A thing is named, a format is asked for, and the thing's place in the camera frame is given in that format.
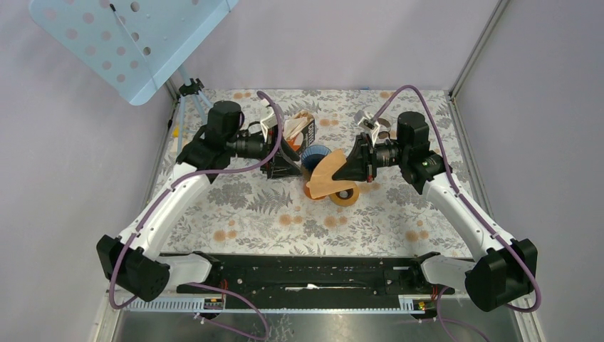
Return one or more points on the orange coffee filter box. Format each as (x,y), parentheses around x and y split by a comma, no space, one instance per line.
(300,131)

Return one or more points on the orange glass carafe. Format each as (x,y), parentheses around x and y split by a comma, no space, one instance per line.
(306,191)

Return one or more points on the light blue music stand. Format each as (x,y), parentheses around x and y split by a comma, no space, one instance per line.
(135,46)

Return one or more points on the clear glass carafe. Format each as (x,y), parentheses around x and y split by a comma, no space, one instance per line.
(388,130)

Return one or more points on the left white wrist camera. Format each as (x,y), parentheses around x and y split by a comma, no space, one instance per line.
(269,121)

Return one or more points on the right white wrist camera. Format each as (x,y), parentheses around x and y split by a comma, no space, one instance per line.
(369,124)

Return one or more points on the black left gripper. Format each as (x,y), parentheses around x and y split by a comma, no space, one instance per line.
(284,163)

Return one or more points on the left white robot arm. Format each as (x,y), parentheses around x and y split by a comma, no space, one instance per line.
(132,260)

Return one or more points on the floral tablecloth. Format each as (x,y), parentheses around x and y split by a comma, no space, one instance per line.
(247,213)

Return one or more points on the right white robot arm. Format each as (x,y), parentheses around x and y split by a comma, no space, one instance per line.
(503,268)

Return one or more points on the blue glass dripper cone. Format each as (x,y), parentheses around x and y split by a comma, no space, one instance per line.
(313,155)

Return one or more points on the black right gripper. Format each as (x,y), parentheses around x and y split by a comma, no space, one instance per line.
(362,164)

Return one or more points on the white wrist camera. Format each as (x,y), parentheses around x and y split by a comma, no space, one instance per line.
(369,124)
(269,121)

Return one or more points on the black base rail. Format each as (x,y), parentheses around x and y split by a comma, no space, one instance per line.
(321,283)

